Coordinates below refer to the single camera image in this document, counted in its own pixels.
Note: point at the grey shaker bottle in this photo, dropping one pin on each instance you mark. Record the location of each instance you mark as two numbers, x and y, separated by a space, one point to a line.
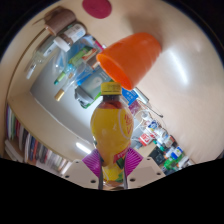
88 88

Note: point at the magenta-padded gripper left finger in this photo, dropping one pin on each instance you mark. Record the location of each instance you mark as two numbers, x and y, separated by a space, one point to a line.
91 163

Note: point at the brown mug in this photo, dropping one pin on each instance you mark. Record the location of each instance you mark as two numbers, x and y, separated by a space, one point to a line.
63 20

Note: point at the green canister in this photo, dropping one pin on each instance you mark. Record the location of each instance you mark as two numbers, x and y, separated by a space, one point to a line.
170 163

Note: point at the blue and white carton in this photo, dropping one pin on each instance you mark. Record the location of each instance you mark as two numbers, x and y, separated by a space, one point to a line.
130 96

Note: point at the yellow-capped clear bottle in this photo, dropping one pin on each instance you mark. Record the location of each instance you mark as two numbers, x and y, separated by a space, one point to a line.
65 90

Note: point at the yellow drink bottle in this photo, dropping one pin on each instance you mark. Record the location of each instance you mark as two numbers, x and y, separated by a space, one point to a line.
111 133

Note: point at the red and white canister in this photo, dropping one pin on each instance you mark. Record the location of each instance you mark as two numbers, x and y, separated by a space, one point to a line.
145 139

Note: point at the magenta pouch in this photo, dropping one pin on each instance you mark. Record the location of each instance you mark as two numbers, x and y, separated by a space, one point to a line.
135 107

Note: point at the orange plastic cup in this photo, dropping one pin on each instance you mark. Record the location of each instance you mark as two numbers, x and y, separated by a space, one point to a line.
133 56

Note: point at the under-shelf light bar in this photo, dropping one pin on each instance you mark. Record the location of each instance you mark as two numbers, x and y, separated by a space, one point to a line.
83 148

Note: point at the blue-lidded white jar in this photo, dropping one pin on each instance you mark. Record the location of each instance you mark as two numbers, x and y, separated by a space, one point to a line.
178 151

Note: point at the green-capped clear bottle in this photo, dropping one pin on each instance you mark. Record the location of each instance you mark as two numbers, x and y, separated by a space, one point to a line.
63 76

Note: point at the white-lidded brown jar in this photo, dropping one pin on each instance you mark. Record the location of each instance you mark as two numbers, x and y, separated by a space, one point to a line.
71 35

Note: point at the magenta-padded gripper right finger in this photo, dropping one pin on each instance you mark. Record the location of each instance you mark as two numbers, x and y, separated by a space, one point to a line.
135 163

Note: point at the wooden shelf unit with books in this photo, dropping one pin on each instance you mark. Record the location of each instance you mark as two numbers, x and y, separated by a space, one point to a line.
43 133

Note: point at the black bag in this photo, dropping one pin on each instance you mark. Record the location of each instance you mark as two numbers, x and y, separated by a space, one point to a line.
155 155

